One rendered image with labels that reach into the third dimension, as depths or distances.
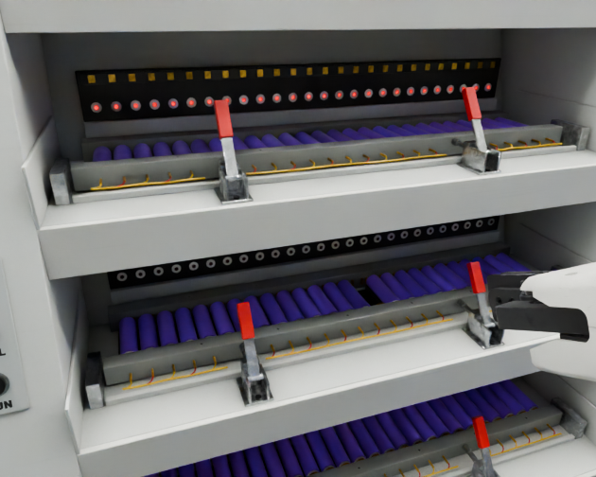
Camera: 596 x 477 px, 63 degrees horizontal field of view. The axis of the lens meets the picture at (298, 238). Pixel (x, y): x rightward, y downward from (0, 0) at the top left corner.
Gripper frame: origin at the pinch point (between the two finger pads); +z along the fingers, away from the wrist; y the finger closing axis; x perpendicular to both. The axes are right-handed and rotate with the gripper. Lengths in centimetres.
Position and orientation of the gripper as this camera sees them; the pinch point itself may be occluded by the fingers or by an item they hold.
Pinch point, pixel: (519, 297)
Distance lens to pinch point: 35.0
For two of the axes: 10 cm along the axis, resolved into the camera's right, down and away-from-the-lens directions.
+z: -2.9, 0.7, 9.6
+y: 9.5, -1.3, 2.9
